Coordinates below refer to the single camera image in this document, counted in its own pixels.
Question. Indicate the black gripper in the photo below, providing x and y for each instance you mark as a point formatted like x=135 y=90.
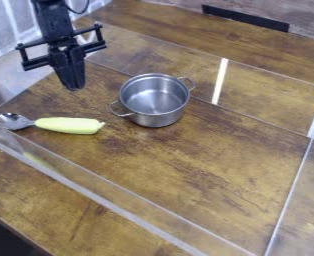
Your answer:
x=66 y=53

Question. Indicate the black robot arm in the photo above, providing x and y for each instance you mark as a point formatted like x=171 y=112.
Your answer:
x=52 y=6

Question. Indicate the small steel pot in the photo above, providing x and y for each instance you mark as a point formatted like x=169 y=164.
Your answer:
x=155 y=98

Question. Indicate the clear acrylic triangle bracket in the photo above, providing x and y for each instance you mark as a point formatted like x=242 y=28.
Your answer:
x=90 y=39

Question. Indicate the clear acrylic enclosure wall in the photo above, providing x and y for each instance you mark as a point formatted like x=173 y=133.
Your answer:
x=219 y=185

